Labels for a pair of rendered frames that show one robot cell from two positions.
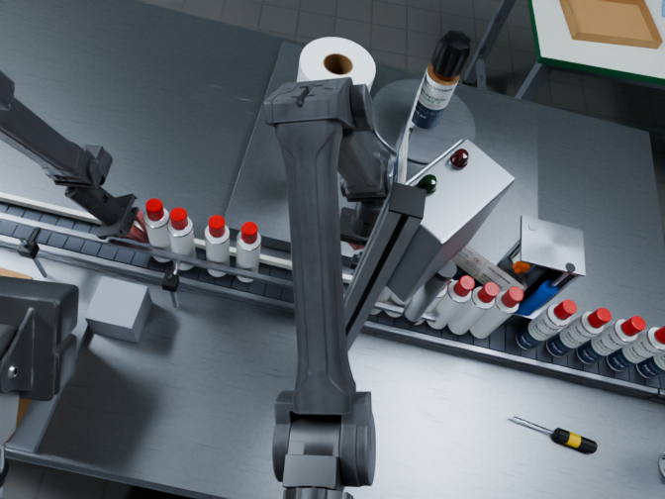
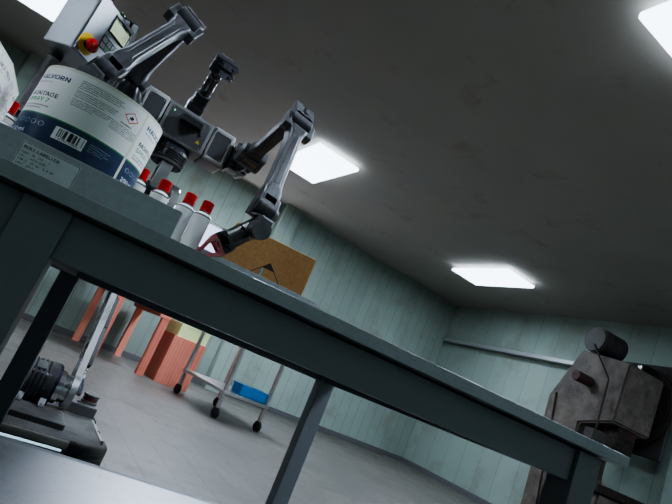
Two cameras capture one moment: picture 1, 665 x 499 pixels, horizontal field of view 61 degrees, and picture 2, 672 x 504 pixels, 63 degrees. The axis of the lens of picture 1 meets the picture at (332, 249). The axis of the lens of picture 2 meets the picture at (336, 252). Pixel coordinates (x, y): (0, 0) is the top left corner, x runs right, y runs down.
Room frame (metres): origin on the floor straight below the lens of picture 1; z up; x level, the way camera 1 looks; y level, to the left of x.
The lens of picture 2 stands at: (2.12, 0.36, 0.73)
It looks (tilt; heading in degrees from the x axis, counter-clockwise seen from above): 13 degrees up; 165
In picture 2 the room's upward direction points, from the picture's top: 23 degrees clockwise
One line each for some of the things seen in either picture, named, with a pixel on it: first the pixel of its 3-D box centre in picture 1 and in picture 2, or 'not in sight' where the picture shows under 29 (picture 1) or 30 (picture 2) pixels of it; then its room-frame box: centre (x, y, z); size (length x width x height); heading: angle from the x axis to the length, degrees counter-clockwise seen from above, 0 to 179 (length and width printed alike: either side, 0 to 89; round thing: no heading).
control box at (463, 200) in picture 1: (431, 221); (92, 36); (0.51, -0.13, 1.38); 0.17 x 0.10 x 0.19; 150
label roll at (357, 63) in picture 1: (333, 84); (86, 140); (1.15, 0.14, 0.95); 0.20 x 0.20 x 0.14
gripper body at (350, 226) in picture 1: (365, 220); not in sight; (0.64, -0.05, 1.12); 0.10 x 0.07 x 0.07; 96
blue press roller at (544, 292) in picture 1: (532, 302); not in sight; (0.67, -0.47, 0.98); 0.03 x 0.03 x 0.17
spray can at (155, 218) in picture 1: (159, 231); (193, 233); (0.55, 0.37, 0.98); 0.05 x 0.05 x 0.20
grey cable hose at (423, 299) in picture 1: (427, 293); (37, 85); (0.50, -0.19, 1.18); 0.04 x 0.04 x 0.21
